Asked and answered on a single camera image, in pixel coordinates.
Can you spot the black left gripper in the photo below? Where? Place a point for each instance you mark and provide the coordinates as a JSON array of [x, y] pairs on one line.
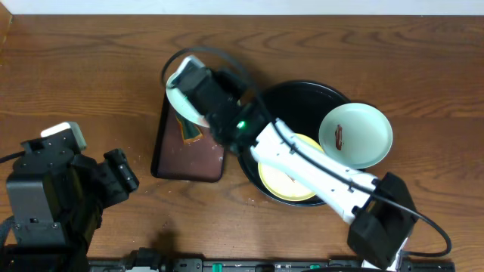
[[122, 171]]

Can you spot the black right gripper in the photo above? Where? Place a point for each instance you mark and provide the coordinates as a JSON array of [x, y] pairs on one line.
[[230, 80]]

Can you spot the light green plate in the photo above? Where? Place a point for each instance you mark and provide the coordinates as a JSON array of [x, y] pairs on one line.
[[356, 135], [178, 100]]

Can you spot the green yellow sponge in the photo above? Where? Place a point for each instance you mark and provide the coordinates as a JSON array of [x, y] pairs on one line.
[[189, 131]]

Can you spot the yellow plate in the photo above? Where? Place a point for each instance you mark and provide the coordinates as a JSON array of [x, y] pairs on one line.
[[282, 185]]

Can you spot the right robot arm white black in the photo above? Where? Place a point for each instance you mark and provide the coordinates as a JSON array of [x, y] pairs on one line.
[[380, 212]]

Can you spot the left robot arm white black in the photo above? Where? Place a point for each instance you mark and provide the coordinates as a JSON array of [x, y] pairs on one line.
[[57, 196]]

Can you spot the black rectangular sponge tray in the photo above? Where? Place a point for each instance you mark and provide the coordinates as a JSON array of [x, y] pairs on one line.
[[201, 160]]

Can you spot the round black serving tray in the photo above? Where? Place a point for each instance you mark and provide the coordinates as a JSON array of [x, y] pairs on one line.
[[302, 105]]

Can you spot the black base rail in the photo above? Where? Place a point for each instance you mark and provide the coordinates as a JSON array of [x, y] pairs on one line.
[[145, 259]]

